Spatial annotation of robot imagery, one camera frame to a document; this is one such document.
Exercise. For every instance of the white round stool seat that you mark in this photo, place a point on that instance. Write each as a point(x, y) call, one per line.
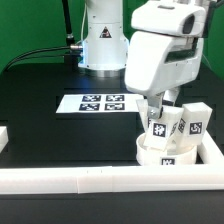
point(146, 157)

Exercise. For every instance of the white front fence bar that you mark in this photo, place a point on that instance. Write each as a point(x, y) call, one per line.
point(111, 179)

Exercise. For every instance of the black vertical pole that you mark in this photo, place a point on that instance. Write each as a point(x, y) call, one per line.
point(68, 27)

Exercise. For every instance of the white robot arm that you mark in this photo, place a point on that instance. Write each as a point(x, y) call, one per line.
point(105, 48)

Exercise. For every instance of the white left fence piece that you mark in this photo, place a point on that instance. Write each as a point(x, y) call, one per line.
point(3, 137)

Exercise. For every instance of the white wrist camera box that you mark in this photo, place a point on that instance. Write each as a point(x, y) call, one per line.
point(170, 18)

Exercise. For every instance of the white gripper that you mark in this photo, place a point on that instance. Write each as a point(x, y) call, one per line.
point(148, 72)

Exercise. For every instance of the white fence bar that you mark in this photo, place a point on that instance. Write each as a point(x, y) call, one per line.
point(209, 152)
point(111, 179)

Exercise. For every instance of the white sheet with tags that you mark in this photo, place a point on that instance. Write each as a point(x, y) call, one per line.
point(98, 103)

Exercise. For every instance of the white right fence bar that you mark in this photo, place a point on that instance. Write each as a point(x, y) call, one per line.
point(209, 152)

